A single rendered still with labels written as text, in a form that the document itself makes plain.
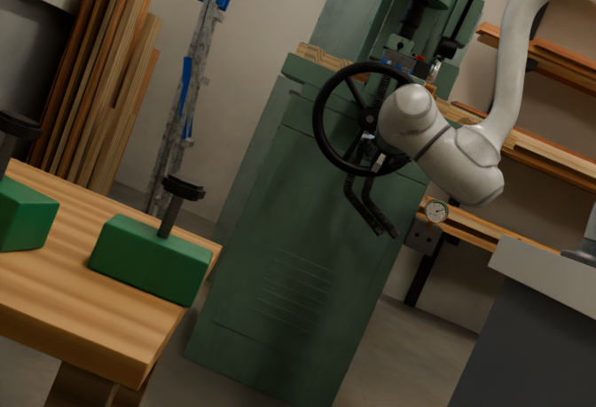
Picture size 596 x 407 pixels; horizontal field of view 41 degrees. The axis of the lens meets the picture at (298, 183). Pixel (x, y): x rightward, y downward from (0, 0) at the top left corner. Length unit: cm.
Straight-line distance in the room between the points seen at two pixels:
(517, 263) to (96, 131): 200
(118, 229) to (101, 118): 257
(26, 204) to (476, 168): 102
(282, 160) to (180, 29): 259
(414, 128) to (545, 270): 47
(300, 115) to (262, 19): 250
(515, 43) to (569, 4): 321
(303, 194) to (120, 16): 144
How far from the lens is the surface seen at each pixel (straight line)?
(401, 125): 157
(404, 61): 213
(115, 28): 337
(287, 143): 220
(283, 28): 466
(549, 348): 185
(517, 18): 172
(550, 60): 437
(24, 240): 78
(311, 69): 221
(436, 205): 215
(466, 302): 483
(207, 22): 298
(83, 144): 339
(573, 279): 181
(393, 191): 220
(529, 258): 186
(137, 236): 79
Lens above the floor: 74
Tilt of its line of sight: 4 degrees down
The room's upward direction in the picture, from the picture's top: 23 degrees clockwise
